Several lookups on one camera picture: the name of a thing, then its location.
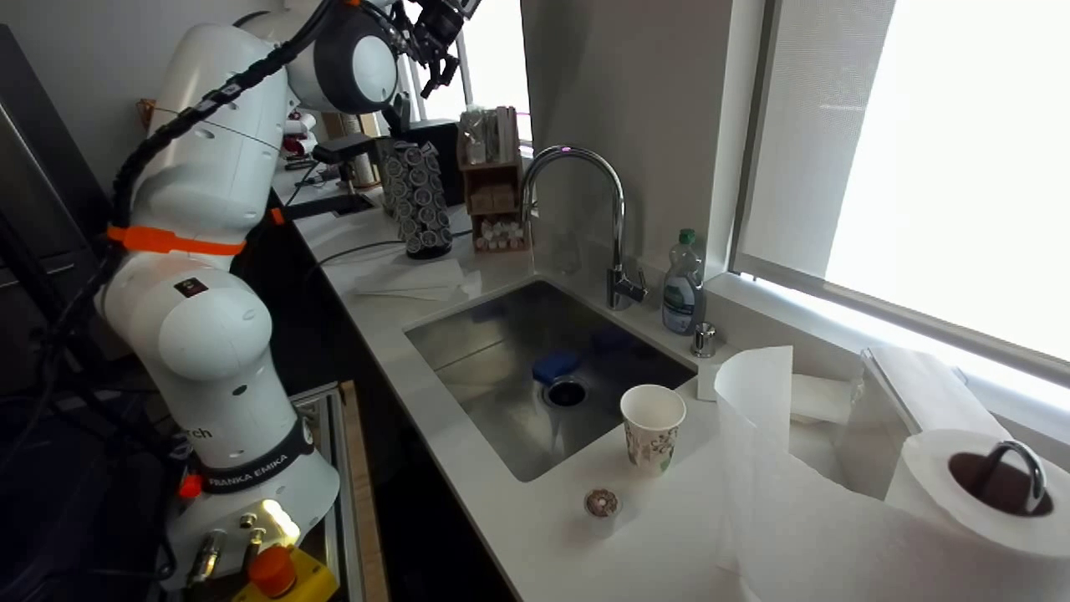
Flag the coffee pod carousel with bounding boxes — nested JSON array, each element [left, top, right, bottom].
[[380, 141, 452, 262]]

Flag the white napkin box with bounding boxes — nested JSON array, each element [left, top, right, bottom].
[[865, 343, 1008, 433]]

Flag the white paper towel roll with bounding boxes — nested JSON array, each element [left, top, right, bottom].
[[696, 343, 1070, 602]]

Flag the black paper towel holder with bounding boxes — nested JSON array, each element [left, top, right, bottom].
[[950, 442, 1053, 517]]

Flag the small coffee pod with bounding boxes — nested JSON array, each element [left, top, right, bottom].
[[581, 487, 618, 517]]

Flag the yellow emergency stop button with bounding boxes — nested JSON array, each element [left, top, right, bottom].
[[231, 544, 339, 602]]

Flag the stainless steel sink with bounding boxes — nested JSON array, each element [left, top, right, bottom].
[[412, 281, 694, 480]]

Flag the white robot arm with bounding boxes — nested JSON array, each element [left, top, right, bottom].
[[98, 0, 483, 592]]

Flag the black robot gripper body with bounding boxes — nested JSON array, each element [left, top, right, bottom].
[[416, 0, 483, 64]]

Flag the green cap dish soap bottle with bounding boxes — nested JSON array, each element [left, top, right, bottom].
[[664, 228, 701, 334]]

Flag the small chrome sink button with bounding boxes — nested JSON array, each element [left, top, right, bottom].
[[694, 320, 724, 359]]

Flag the patterned paper cup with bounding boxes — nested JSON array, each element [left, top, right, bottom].
[[618, 383, 690, 474]]

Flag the wooden condiment organizer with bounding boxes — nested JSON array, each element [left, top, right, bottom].
[[457, 106, 528, 254]]

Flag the chrome kitchen faucet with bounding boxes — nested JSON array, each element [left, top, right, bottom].
[[520, 144, 650, 307]]

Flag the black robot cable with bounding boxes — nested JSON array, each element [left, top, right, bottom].
[[105, 0, 339, 229]]

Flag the blue sponge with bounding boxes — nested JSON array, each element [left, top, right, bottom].
[[531, 352, 581, 383]]

